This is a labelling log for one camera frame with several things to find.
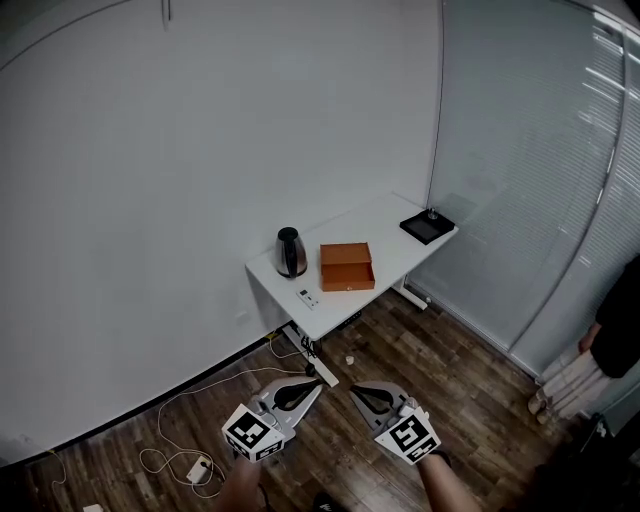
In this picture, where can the white remote control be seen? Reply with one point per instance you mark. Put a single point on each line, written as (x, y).
(308, 299)

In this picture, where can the black square tray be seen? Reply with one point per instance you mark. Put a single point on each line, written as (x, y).
(427, 227)

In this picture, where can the clear glass cup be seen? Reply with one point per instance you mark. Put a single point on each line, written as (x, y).
(432, 214)

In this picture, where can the black hanging plug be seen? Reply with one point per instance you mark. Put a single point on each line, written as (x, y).
(310, 370)

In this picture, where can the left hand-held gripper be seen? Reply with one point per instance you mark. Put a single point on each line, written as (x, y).
(252, 432)

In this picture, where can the orange box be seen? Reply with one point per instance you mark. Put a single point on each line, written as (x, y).
(347, 270)

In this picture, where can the person's black shoe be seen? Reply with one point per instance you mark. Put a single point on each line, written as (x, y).
(324, 502)

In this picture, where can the person's right forearm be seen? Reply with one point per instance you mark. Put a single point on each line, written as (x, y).
(445, 487)

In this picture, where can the white power strip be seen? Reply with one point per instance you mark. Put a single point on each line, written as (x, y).
(199, 470)

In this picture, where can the white desk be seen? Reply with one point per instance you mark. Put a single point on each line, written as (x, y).
(327, 375)

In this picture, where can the white window blinds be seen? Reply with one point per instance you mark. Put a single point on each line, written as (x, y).
(550, 175)

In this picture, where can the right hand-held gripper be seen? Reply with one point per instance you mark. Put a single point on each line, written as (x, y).
(407, 440)

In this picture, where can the person's left forearm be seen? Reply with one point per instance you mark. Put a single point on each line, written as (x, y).
(242, 482)

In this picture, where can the steel electric kettle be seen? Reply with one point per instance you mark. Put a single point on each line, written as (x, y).
(290, 255)

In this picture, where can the black office chair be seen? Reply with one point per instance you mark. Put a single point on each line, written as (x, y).
(590, 492)

